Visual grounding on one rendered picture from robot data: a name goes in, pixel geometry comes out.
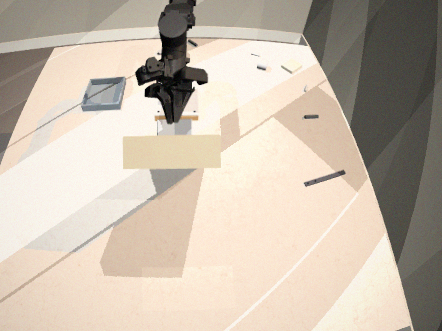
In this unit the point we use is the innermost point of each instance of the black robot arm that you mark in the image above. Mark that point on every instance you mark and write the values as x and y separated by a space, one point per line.
173 25

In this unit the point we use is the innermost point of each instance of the grey flat bar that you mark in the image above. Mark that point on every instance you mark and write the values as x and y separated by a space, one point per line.
325 177

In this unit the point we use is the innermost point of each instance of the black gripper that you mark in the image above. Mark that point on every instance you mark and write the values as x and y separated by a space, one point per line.
176 90

